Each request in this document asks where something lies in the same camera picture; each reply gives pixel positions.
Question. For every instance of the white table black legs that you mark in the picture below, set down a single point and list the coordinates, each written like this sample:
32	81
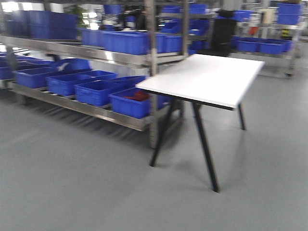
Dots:
215	81

